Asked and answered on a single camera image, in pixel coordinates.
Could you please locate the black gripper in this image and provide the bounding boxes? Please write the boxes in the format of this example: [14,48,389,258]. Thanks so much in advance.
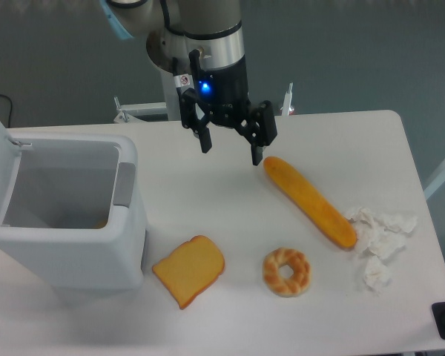
[179,56,277,166]

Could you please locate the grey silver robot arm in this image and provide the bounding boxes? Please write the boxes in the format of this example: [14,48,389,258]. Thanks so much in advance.
[100,1,277,165]

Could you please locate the white plastic trash can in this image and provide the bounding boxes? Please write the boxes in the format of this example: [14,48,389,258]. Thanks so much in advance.
[0,133,147,290]

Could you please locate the long orange baguette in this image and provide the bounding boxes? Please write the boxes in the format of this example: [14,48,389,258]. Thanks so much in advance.
[263,156,357,249]

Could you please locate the orange toast slice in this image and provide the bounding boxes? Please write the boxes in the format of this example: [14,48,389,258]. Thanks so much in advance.
[152,235,225,309]

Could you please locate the large crumpled white tissue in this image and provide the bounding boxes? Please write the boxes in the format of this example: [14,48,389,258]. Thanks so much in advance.
[343,207,418,260]

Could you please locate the small crumpled white tissue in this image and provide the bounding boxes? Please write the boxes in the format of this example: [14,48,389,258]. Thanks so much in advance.
[363,256,392,295]

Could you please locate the white clamp bolt post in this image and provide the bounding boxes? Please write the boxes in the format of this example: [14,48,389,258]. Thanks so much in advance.
[280,82,294,116]

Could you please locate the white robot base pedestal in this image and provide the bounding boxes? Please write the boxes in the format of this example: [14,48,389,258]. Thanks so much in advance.
[146,27,193,121]

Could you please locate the white table clamp bracket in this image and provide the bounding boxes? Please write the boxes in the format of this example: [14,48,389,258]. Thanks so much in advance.
[113,96,168,124]

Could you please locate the braided ring bread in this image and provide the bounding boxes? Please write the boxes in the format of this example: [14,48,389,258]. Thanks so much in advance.
[263,248,312,297]

